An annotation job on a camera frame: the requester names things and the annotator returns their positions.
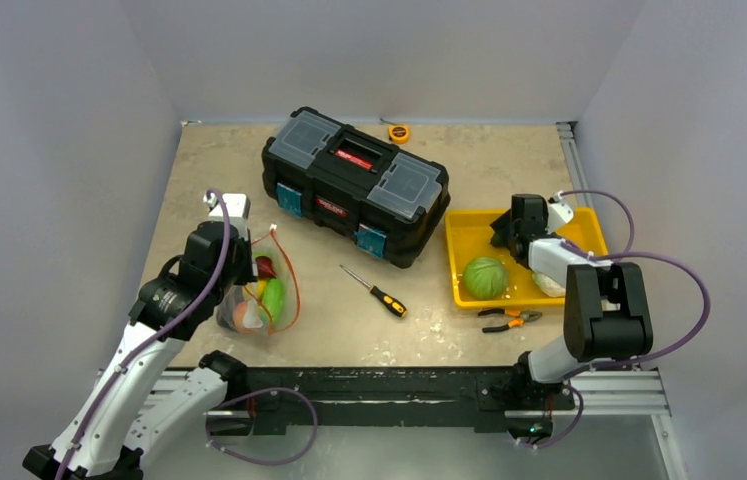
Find white cauliflower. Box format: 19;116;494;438
532;272;566;298

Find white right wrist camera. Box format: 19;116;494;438
547;191;575;233

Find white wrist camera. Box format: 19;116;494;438
203;191;251;240
547;191;575;233

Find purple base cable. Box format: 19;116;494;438
204;387;319;467

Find orange black pliers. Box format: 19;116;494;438
477;308;543;334

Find black plastic toolbox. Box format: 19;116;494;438
261;106;451;269

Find yellow plastic tray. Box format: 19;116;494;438
444;207;608;311

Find dark red plum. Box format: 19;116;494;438
255;258;277;279

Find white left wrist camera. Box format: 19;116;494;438
203;191;251;240

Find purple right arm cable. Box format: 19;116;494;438
555;190;712;382

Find red pink peach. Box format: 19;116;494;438
232;303;263;334

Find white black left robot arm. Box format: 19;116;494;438
22;221;255;479

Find yellow tape measure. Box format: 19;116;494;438
379;118;411;145

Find black yellow screwdriver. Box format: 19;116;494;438
340;265;408;318

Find green round cabbage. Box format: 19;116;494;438
462;256;509;300

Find clear orange zip top bag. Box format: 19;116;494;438
215;224;302;335

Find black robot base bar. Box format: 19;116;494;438
199;351;575;439

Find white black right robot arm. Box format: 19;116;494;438
491;194;653;407

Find yellow corn cob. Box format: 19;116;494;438
255;278;271;300

